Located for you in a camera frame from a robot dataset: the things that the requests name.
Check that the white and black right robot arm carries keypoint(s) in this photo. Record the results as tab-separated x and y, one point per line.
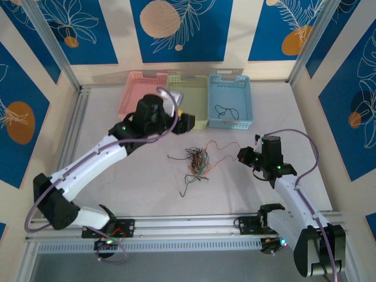
293	194

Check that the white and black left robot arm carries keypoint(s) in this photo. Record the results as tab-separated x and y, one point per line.
88	164

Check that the green perforated plastic basket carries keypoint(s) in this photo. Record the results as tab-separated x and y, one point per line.
194	100

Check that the pink perforated plastic basket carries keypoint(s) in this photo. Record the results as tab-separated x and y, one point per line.
132	91

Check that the blue perforated plastic basket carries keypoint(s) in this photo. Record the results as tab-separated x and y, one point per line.
226	94

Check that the blue poster with beige circle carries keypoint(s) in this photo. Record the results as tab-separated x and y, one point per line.
205	35

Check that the black controller board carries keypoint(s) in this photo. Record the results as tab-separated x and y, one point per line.
102	245
270	246

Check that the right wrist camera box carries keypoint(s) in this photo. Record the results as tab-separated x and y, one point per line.
258	144

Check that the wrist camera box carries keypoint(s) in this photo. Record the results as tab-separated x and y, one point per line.
173	101
258	144

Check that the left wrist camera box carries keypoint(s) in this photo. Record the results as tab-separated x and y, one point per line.
173	101

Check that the aluminium side rail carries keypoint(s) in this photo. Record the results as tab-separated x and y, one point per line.
79	111

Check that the blue floral wall poster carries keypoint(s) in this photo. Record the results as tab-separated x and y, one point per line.
44	61
332	35
337	117
264	29
14	164
97	44

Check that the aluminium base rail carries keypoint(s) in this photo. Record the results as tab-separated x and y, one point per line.
182	226

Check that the aluminium frame post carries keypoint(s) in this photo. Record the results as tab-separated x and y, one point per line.
50	38
311	38

